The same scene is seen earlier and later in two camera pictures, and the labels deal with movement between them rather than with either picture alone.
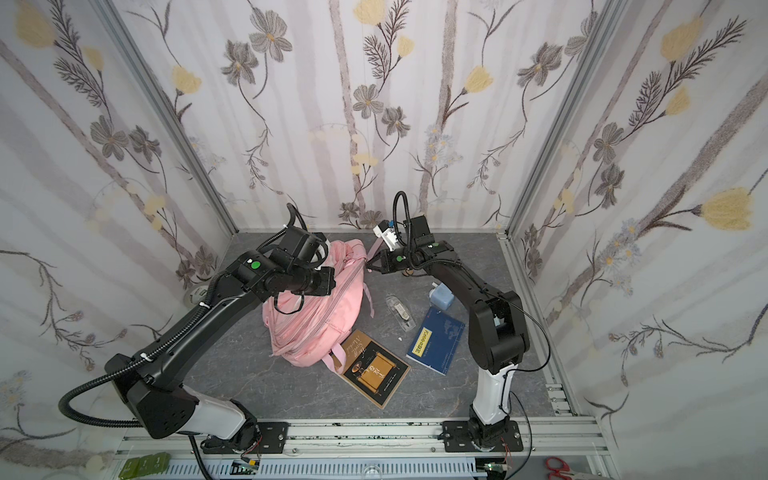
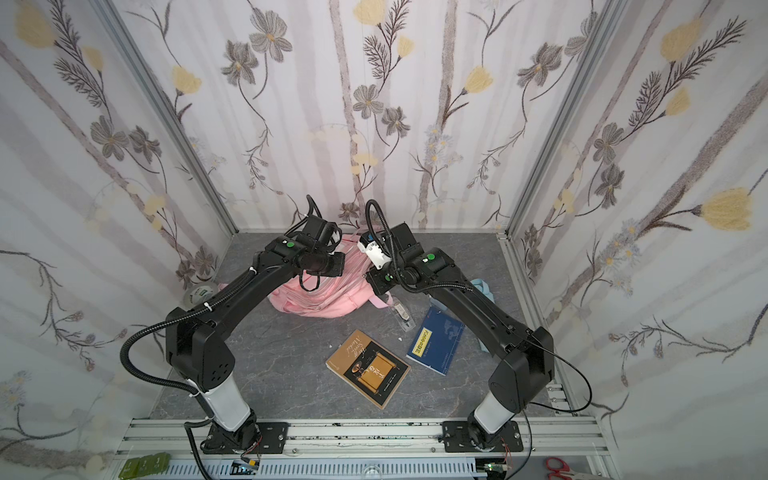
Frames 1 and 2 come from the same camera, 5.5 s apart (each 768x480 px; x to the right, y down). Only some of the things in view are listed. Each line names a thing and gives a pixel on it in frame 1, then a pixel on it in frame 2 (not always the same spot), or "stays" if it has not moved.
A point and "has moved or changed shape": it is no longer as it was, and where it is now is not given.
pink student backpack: x=306 y=329 has moved or changed shape
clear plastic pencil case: x=400 y=313 stays
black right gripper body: x=381 y=260 to x=379 y=279
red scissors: x=563 y=472 stays
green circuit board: x=145 y=465 stays
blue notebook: x=436 y=341 stays
